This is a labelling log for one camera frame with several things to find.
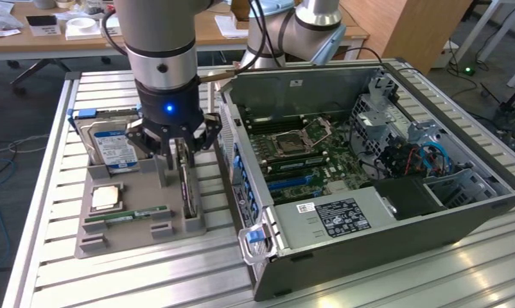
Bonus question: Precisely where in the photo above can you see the grey floor cable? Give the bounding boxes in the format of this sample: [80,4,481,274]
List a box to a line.
[0,134,48,154]

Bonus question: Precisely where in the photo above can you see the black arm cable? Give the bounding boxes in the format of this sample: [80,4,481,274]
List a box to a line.
[247,0,293,70]

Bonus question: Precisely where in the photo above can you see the red wire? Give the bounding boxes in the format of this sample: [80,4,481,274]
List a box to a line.
[404,150,417,176]

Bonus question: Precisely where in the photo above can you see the black and white sign block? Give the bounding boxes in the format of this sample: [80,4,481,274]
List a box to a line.
[25,15,62,37]

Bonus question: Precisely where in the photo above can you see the blue wire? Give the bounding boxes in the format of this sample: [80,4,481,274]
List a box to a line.
[419,141,455,176]

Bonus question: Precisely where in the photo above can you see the cardboard box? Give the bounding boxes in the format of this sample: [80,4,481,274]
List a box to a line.
[229,0,255,22]

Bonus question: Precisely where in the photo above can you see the black chair base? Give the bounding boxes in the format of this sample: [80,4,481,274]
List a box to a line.
[8,56,112,96]

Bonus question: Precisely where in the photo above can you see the white desk frame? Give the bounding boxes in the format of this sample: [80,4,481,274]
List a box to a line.
[447,0,515,89]

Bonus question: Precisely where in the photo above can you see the hard disk with blue caddy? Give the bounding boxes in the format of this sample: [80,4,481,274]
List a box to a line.
[66,107,146,175]

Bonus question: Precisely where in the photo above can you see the black equipment stand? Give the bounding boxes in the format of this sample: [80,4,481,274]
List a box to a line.
[481,80,515,151]

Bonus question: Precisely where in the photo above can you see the grey parts rack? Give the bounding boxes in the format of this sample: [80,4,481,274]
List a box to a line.
[73,153,208,259]

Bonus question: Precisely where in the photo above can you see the white flat box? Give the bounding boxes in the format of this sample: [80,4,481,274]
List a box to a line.
[64,27,104,42]

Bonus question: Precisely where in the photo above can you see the green motherboard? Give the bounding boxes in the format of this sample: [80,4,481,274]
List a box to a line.
[239,107,363,207]

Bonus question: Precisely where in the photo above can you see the silver drive cage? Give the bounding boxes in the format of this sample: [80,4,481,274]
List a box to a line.
[349,72,413,146]

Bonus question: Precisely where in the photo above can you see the silver chipset heatsink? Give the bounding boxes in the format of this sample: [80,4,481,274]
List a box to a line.
[324,180,353,194]

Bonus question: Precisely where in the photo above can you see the black plastic air shroud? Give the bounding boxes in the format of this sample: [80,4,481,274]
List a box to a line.
[371,177,449,221]

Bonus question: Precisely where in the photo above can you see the white wall box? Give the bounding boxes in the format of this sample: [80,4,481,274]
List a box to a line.
[439,40,461,70]

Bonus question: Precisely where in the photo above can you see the graphics card with black shroud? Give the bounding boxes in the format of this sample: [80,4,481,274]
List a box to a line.
[173,137,200,221]

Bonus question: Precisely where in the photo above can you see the white cube box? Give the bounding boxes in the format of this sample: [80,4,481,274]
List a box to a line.
[98,17,125,38]

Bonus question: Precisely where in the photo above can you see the black wire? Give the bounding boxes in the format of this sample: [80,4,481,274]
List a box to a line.
[348,120,391,180]

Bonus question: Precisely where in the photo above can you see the black expansion slot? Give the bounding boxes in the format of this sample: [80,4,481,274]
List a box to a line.
[265,171,315,184]

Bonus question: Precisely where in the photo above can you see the grey power supply unit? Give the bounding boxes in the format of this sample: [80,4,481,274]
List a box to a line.
[273,187,397,250]

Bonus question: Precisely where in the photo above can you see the white paper stack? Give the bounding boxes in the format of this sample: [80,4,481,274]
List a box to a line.
[213,14,251,40]

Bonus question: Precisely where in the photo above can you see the silver socket cover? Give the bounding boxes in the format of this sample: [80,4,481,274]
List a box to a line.
[303,115,332,152]

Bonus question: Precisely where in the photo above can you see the wooden desk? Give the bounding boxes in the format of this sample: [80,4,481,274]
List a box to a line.
[194,0,369,60]
[0,0,128,62]

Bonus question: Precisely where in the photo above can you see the silver CPU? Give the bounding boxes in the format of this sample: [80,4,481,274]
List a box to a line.
[89,186,121,209]

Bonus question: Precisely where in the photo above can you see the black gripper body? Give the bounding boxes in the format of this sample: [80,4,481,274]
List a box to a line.
[134,80,205,129]

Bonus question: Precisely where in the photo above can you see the open PC case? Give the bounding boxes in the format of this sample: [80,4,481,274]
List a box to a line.
[208,60,515,302]

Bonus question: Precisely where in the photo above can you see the CPU socket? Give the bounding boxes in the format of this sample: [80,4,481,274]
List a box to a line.
[272,132,309,158]

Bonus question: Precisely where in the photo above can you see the blue expansion slot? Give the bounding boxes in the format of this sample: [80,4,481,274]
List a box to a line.
[267,175,317,193]

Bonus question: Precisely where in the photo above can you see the wooden cabinet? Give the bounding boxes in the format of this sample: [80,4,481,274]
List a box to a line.
[365,0,475,75]

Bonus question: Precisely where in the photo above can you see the green RAM stick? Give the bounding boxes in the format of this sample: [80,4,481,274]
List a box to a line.
[86,206,172,223]
[265,156,329,173]

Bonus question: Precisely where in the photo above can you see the silver disk bay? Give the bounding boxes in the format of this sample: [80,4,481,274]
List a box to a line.
[423,168,501,208]

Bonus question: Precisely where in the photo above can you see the crumpled plastic bag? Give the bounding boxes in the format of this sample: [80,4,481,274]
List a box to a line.
[0,0,25,29]

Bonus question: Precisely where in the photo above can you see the blue card retainer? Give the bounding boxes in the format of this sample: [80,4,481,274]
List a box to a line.
[229,142,260,227]

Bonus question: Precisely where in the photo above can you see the black cable behind case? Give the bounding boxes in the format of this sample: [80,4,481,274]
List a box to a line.
[340,47,387,65]

